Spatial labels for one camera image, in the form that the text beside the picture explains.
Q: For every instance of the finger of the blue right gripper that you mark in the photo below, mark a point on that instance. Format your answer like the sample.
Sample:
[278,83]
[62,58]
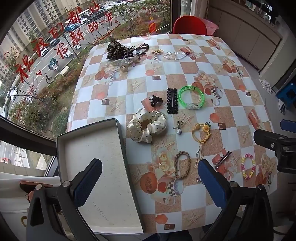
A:
[288,125]

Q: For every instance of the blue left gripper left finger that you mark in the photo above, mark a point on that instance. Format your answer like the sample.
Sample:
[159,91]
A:
[85,181]

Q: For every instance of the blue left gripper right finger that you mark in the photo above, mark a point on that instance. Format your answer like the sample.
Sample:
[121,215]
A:
[215,183]

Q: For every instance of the dark metal alligator clip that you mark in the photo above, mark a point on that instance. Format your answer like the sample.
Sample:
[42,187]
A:
[217,164]

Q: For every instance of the gold scissor-shaped hair clip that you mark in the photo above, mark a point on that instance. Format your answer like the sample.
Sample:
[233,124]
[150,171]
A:
[199,155]

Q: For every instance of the silver heart charm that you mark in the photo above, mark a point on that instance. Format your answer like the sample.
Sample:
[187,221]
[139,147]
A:
[178,126]

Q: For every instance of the green translucent bangle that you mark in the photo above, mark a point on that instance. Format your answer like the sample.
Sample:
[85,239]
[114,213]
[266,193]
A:
[191,97]

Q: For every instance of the cream polka dot scrunchie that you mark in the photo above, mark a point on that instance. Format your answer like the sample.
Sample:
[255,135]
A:
[146,124]

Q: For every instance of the small black claw clip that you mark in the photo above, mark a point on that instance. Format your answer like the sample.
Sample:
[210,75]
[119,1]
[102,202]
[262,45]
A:
[155,101]

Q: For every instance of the grey-green jewelry box tray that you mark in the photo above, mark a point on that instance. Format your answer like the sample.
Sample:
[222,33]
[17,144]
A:
[109,204]

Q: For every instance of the blue plastic stool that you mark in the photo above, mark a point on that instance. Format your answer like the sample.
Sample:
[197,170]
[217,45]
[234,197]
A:
[287,95]

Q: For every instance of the brown-soled slipper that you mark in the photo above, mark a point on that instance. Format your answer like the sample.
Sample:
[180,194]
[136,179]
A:
[28,186]

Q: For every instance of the patterned checkered tablecloth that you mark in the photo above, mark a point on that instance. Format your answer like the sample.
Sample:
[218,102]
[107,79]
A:
[163,173]

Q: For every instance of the pink plastic basin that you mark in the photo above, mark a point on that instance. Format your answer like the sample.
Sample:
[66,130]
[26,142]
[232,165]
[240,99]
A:
[211,27]

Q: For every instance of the leopard print scrunchie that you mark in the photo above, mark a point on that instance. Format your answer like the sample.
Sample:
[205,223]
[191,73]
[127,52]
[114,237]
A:
[116,51]

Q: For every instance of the red plastic chair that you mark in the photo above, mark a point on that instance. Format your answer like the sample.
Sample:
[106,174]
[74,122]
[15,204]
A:
[189,25]

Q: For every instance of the gold bow hair clip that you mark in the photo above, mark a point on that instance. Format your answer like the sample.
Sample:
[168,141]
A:
[156,54]

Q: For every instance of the yellow umbrella handle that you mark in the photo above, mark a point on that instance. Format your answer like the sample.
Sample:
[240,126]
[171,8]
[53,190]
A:
[24,221]

